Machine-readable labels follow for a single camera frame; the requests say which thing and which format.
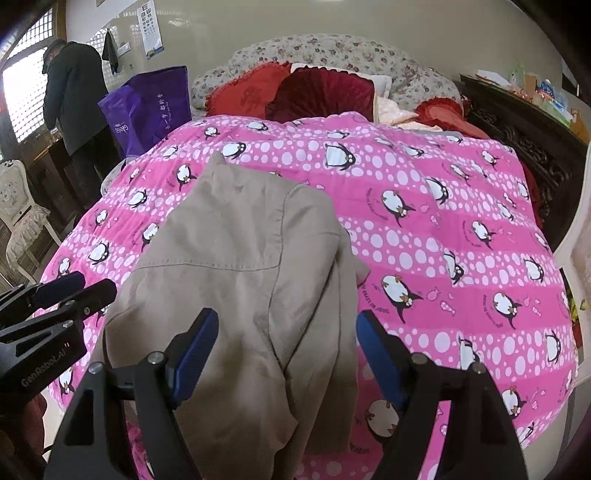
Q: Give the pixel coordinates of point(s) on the purple shopping bag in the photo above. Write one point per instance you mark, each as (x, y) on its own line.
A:
(147, 108)

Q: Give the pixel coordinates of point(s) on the floral bedding roll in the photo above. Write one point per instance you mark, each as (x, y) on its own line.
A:
(412, 83)

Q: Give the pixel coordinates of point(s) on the red cushion at right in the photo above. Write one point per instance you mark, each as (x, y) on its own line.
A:
(447, 114)

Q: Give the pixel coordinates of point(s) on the window with lattice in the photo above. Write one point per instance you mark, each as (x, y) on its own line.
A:
(22, 78)

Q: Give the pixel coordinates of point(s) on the dark red velvet pillow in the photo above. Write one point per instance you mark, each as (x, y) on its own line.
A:
(312, 92)

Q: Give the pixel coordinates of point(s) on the peach folded cloth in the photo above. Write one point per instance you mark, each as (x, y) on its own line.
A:
(390, 113)

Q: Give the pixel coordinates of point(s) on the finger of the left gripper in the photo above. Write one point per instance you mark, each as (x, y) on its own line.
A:
(90, 300)
(48, 294)

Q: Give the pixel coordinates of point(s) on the bright red pillow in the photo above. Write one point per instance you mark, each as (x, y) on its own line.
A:
(248, 94)

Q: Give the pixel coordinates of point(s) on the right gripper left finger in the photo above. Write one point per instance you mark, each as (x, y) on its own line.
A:
(92, 441)

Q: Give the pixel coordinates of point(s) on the white ornate chair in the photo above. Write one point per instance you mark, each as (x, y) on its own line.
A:
(22, 215)

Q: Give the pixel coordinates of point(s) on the wall calendar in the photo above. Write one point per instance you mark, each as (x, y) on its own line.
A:
(149, 29)

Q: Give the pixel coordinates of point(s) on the khaki zip jacket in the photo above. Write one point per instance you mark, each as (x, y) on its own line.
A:
(270, 258)

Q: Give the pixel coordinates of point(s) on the dark wooden headboard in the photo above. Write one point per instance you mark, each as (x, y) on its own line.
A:
(554, 155)

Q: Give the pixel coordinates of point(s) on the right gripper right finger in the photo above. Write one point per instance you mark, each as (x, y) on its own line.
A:
(465, 407)

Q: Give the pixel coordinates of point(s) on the pink penguin quilt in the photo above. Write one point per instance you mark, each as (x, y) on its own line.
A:
(458, 267)

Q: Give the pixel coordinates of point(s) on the dark cloth on wall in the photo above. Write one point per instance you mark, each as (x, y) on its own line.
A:
(109, 53)

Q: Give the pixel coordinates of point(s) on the clutter on headboard shelf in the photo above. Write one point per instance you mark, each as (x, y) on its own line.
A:
(541, 93)

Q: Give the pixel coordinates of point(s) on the dark wooden desk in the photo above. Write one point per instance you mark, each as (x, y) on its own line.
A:
(52, 178)

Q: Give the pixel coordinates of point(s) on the person in dark coat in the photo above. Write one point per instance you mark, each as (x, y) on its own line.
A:
(75, 85)

